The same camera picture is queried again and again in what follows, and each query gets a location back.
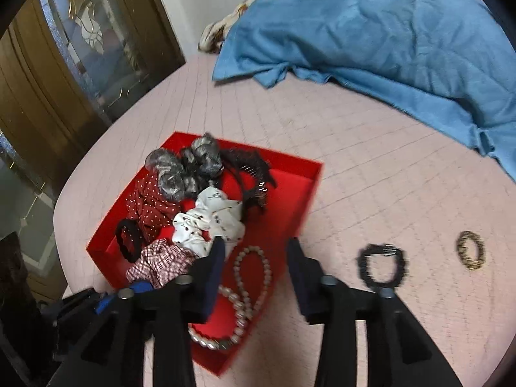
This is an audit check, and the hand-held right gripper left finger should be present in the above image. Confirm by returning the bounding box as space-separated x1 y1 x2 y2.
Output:
46 236 226 387

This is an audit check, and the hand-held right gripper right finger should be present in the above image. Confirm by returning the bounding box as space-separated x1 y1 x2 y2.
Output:
285 237 464 387

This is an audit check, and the plaid scrunchie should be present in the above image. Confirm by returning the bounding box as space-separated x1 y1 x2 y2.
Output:
126 239 198 287

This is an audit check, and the black thick hair tie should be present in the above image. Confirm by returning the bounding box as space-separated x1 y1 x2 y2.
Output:
115 218 151 262

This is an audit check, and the pearl necklace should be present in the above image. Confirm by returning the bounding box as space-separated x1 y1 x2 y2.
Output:
187 245 273 351

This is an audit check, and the white cherry print scrunchie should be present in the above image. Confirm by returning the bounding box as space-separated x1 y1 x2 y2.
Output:
171 185 246 258

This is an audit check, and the red polka dot scrunchie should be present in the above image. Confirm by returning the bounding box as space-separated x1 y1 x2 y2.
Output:
125 171 182 243

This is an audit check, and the red box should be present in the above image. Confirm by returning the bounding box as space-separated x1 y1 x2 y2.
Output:
86 131 325 376

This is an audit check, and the grey shiny organza scrunchie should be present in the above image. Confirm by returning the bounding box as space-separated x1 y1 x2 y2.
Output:
144 132 223 202

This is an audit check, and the black dotted organza scrunchie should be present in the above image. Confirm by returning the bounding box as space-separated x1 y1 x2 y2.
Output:
220 148 279 213

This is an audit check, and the black satin thin scrunchie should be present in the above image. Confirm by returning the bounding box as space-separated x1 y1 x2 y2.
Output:
357 243 409 291

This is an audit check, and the wooden door with glass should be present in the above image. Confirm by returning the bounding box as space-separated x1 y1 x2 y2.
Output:
0 0 186 210

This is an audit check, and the floral cloth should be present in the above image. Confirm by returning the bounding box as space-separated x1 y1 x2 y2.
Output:
197 0 263 54

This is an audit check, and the blue blanket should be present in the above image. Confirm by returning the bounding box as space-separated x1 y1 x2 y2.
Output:
212 0 516 182

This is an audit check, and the leopard print hair tie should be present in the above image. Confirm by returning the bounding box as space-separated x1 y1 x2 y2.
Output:
455 231 486 271

